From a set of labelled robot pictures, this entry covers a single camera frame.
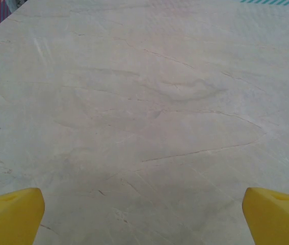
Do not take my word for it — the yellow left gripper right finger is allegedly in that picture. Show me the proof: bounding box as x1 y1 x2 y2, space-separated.
242 187 289 245

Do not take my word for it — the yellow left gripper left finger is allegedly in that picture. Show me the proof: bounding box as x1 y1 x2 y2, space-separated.
0 187 45 245

